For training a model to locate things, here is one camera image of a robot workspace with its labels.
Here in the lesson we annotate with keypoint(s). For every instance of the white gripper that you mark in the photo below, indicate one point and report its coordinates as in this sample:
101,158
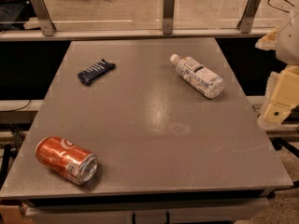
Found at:
290,42

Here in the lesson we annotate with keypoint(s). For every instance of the clear plastic water bottle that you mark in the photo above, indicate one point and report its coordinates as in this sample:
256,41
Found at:
196,74

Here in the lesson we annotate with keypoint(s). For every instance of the dark blue snack wrapper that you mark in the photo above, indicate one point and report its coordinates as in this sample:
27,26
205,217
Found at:
92,73

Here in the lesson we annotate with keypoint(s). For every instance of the red soda can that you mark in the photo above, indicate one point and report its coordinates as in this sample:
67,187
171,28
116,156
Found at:
67,159

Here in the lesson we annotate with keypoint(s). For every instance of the metal rail behind table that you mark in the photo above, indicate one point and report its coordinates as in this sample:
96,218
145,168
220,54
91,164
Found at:
36,35

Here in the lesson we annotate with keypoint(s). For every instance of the right metal bracket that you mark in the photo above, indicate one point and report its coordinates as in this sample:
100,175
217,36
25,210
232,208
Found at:
246,22

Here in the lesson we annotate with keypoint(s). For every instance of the metal bracket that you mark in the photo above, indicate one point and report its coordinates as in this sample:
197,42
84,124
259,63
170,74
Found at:
168,16
46,24
246,22

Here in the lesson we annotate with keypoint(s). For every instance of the middle metal bracket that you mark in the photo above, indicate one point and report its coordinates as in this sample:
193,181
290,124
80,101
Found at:
168,16

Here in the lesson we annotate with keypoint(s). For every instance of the left metal bracket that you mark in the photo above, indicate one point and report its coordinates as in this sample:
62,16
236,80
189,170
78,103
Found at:
46,24

